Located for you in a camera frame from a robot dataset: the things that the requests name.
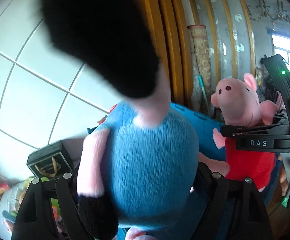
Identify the pig plush red dress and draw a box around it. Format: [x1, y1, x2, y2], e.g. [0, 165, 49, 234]
[198, 73, 277, 192]

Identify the pig plush blue body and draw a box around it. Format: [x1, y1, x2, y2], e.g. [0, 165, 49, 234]
[42, 0, 201, 240]

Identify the pink chip can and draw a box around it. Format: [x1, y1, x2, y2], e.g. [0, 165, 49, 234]
[0, 182, 10, 195]

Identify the black gift box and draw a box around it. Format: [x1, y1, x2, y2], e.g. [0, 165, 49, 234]
[26, 140, 74, 179]

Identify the blue plastic storage crate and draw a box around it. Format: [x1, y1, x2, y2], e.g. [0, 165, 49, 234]
[87, 102, 227, 160]

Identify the red plastic case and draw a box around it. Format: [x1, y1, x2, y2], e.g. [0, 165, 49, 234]
[97, 104, 118, 126]

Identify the rolled patterned carpet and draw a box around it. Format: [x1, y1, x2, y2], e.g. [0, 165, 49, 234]
[188, 24, 212, 101]

